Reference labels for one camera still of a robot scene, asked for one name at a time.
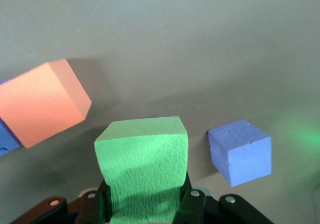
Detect green foam cube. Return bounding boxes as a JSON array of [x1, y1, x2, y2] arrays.
[[94, 116, 189, 224]]

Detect purple foam cube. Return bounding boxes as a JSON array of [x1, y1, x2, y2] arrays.
[[207, 119, 273, 188], [0, 78, 22, 158]]

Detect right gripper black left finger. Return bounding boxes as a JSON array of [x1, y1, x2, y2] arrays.
[[9, 180, 112, 224]]

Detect orange foam cube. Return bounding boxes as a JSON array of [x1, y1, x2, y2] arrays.
[[0, 58, 93, 149]]

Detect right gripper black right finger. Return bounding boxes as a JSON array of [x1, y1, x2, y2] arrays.
[[172, 174, 275, 224]]

